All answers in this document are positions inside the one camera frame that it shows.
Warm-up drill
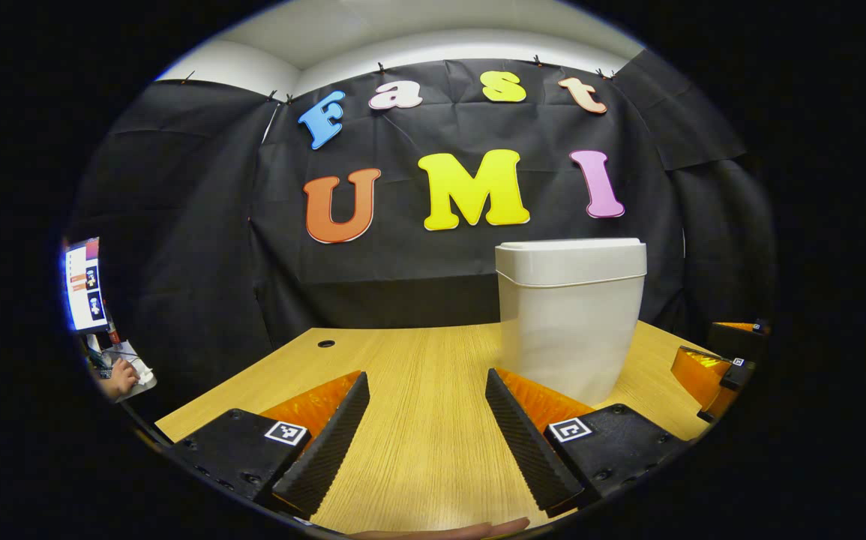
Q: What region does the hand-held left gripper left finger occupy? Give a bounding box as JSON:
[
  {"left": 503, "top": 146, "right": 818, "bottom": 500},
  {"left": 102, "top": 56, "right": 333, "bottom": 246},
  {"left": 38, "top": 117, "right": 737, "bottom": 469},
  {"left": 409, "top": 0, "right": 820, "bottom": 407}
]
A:
[{"left": 170, "top": 370, "right": 372, "bottom": 518}]

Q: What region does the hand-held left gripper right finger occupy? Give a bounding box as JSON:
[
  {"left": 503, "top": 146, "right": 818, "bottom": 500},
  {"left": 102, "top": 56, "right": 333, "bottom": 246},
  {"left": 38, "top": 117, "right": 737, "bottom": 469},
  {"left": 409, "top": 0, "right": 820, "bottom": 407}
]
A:
[{"left": 484, "top": 367, "right": 689, "bottom": 518}]

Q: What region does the white desktop garbage bin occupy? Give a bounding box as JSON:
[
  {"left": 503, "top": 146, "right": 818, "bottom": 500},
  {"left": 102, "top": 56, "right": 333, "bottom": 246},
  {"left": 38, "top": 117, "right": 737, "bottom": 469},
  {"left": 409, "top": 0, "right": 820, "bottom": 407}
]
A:
[{"left": 495, "top": 238, "right": 648, "bottom": 407}]

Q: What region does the wooden desktop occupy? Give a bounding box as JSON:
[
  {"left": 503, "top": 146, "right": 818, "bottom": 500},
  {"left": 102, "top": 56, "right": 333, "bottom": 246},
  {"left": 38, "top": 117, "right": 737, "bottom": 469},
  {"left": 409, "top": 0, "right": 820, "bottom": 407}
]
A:
[{"left": 155, "top": 321, "right": 712, "bottom": 535}]

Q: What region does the black backdrop cloth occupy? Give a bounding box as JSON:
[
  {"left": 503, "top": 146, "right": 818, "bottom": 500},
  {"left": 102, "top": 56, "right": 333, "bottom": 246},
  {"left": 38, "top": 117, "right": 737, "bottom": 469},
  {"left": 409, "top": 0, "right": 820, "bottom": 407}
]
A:
[{"left": 71, "top": 51, "right": 780, "bottom": 406}]

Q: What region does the white paper sheet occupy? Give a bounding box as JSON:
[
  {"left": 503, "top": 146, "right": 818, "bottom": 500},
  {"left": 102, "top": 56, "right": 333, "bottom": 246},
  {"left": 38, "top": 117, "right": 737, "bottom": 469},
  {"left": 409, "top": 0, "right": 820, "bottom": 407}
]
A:
[{"left": 106, "top": 340, "right": 158, "bottom": 392}]

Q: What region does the computer monitor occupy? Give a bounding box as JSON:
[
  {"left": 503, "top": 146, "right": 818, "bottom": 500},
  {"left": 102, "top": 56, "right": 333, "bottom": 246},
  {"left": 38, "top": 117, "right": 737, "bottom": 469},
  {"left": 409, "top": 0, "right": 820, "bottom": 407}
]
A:
[{"left": 63, "top": 236, "right": 110, "bottom": 335}]

